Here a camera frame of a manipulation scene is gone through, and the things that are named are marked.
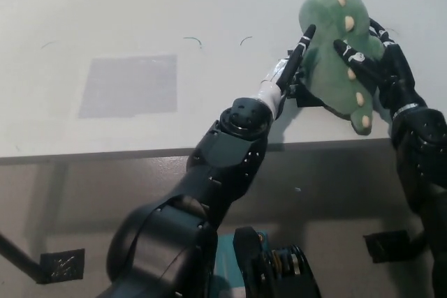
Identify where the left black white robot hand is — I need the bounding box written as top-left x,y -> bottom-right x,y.
257,24 -> 318,117

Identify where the black teal robot body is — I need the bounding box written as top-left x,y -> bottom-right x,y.
214,227 -> 322,298

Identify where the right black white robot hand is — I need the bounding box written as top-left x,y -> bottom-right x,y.
333,17 -> 429,117

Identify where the black table leg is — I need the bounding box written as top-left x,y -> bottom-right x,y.
406,231 -> 430,260
0,233 -> 43,283

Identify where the black tape patch on table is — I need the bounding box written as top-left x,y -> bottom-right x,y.
285,49 -> 331,109

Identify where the grey tape square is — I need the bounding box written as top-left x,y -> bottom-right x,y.
77,54 -> 178,119

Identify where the green plush dinosaur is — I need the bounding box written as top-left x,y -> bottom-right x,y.
298,0 -> 385,135

